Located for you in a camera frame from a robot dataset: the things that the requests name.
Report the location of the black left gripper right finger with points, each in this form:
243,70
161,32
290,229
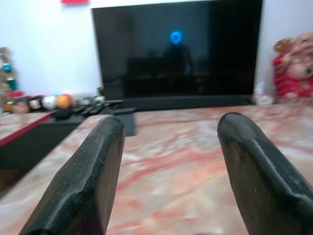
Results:
259,176

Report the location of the red laughing buddha statue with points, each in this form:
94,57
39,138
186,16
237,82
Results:
293,73

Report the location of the black soundbar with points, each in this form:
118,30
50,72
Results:
185,102

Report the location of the orange ball ornament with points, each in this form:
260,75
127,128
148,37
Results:
64,101

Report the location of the black flat screen television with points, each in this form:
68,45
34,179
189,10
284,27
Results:
151,56

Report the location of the white ball ornament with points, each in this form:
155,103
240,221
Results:
49,101

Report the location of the red wall decoration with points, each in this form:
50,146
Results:
74,1

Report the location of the black set-top box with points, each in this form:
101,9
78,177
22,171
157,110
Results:
124,120

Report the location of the black low cabinet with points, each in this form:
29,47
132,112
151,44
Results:
31,144

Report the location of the decorated small christmas tree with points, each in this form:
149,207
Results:
7,73

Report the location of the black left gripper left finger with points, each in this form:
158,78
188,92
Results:
83,176

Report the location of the black remote control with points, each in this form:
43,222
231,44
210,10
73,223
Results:
79,109
93,109

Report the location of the black pouch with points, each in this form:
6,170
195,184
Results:
62,114

